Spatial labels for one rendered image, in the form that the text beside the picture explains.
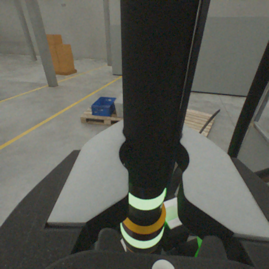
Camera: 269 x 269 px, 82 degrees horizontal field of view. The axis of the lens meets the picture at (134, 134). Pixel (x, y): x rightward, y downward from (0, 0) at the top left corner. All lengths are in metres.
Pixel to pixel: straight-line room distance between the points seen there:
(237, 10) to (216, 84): 7.24
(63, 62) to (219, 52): 6.28
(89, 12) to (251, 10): 9.94
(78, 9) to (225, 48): 11.16
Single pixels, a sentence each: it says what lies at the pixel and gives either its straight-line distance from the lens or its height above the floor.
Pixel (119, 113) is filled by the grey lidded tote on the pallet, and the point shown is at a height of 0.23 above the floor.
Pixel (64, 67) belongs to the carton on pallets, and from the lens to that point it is 8.36.
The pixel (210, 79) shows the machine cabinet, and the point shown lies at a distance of 5.73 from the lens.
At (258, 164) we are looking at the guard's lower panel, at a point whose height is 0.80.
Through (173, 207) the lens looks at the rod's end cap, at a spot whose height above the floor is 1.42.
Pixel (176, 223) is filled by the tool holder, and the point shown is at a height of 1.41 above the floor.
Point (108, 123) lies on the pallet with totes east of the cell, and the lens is 3.25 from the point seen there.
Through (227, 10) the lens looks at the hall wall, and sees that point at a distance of 12.41.
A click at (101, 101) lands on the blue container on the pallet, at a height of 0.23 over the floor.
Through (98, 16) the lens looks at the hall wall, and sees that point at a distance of 13.75.
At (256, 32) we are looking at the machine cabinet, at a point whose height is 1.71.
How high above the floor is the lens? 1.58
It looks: 32 degrees down
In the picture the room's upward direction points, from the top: 1 degrees clockwise
